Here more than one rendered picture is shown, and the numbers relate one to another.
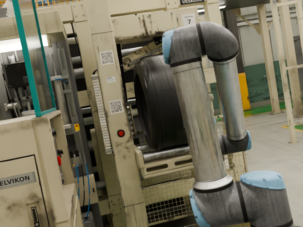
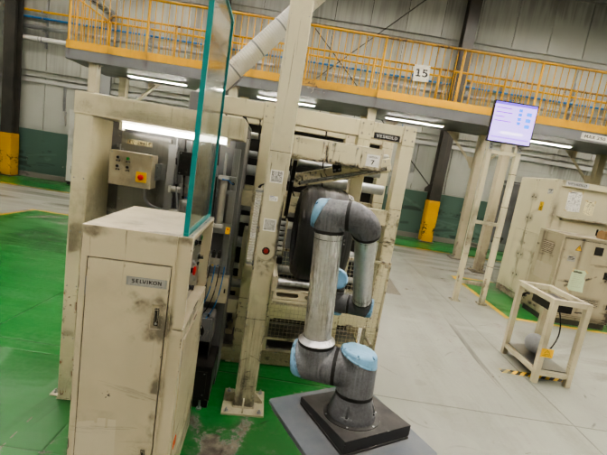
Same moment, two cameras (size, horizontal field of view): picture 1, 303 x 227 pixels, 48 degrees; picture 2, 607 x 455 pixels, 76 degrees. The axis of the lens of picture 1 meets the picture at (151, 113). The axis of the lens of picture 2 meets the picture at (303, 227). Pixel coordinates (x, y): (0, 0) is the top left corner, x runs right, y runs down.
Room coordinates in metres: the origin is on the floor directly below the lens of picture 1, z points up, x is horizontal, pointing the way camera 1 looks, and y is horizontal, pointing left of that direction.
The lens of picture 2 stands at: (-0.23, -0.15, 1.60)
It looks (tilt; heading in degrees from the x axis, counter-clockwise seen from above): 9 degrees down; 4
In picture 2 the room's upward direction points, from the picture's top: 9 degrees clockwise
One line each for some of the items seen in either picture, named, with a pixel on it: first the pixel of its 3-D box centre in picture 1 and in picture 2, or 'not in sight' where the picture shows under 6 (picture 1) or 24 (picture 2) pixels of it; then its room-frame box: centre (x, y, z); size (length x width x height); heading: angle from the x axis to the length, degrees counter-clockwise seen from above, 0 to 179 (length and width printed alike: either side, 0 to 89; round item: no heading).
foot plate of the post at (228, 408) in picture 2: not in sight; (243, 400); (2.08, 0.21, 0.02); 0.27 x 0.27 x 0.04; 10
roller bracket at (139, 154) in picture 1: (136, 154); (275, 273); (2.11, 0.14, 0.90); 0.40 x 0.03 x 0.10; 10
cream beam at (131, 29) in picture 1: (152, 27); (335, 153); (2.46, -0.11, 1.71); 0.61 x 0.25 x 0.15; 100
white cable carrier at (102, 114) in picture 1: (102, 114); (255, 227); (2.04, 0.29, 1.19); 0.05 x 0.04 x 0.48; 10
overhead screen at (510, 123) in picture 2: not in sight; (511, 124); (5.41, -2.38, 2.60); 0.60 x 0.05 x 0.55; 94
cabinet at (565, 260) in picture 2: not in sight; (572, 277); (5.46, -3.72, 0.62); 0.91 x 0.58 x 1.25; 94
